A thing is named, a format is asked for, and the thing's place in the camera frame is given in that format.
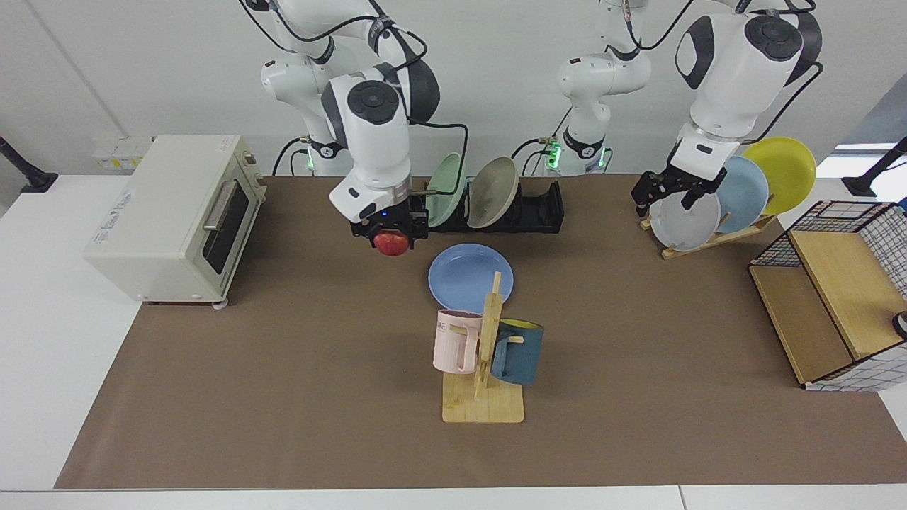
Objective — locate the light blue plate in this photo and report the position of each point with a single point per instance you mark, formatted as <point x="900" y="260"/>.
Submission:
<point x="744" y="195"/>

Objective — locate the wooden plate rack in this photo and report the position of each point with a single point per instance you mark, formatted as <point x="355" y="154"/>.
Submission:
<point x="751" y="227"/>

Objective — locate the red yellow apple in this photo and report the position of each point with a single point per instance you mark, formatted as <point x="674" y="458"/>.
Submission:
<point x="392" y="244"/>

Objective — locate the small grey round thing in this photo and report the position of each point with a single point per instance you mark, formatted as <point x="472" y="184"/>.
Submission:
<point x="900" y="324"/>

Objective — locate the dark blue cup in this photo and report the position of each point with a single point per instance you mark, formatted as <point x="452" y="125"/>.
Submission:
<point x="521" y="354"/>

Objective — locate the brown table cloth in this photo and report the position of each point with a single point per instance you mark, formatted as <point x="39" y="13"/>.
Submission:
<point x="283" y="425"/>

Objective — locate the white wall socket strip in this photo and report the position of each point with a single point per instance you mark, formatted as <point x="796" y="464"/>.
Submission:
<point x="117" y="152"/>

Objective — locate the beige plate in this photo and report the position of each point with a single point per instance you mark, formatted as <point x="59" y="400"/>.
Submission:
<point x="492" y="193"/>

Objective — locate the pink cup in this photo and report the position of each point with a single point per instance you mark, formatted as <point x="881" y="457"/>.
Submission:
<point x="453" y="347"/>

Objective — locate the wooden cup stand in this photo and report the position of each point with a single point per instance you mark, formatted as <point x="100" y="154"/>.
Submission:
<point x="482" y="407"/>

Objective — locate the pale green plate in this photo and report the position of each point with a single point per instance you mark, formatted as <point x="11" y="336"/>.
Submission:
<point x="446" y="190"/>

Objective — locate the yellow plate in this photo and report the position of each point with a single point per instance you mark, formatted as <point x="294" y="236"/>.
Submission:
<point x="786" y="170"/>

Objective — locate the grey plate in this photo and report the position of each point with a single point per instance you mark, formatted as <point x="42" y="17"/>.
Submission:
<point x="684" y="227"/>

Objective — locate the black dish rack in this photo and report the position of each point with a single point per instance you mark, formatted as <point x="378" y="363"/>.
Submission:
<point x="538" y="212"/>

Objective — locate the black stand foot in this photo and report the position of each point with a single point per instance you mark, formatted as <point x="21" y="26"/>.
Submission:
<point x="28" y="177"/>
<point x="868" y="183"/>

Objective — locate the pale toaster oven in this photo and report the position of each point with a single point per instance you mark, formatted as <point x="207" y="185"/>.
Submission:
<point x="149" y="234"/>

